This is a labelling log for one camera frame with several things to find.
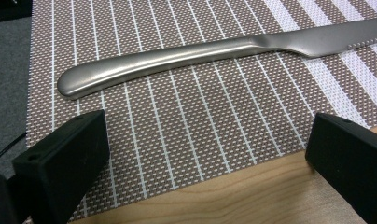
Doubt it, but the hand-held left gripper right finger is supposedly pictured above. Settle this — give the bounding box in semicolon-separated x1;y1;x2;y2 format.
304;112;377;224

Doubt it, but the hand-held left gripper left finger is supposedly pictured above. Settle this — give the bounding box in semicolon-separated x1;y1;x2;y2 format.
11;109;111;224

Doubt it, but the silver table knife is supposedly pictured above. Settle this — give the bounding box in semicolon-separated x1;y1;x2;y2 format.
56;17;377;101

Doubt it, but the brown white striped woven placemat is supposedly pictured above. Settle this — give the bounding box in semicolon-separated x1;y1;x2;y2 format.
25;0;377;222

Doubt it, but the dark object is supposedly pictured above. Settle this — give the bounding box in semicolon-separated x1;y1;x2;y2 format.
0;0;34;32

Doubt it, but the black cable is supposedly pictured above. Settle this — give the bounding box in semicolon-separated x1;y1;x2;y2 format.
0;132;28;165

